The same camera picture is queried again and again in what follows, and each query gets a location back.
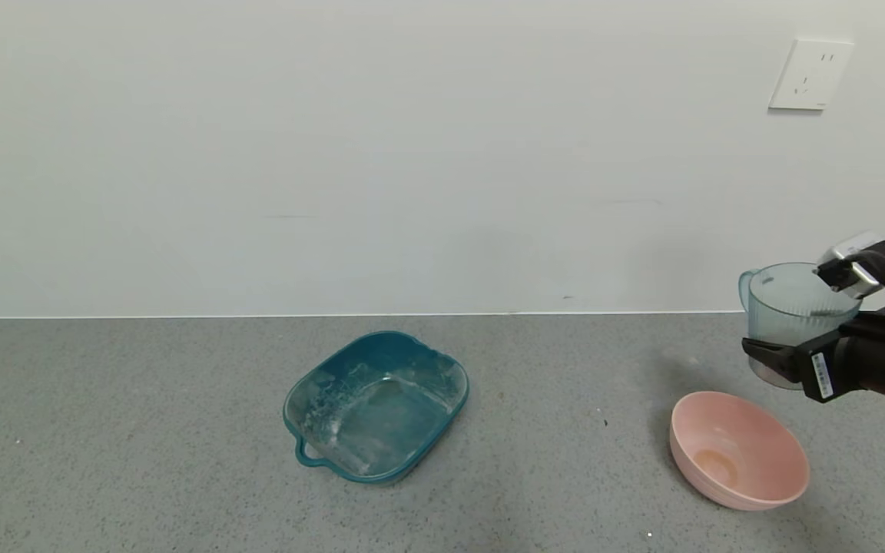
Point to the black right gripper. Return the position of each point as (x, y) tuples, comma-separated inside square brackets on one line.
[(820, 374)]

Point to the clear ribbed plastic cup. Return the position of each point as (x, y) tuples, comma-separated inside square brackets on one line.
[(784, 307)]

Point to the pink bowl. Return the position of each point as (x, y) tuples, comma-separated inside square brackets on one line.
[(742, 453)]

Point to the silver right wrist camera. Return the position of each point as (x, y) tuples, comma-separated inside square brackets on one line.
[(850, 247)]

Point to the white wall socket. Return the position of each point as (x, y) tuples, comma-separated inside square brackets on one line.
[(811, 75)]

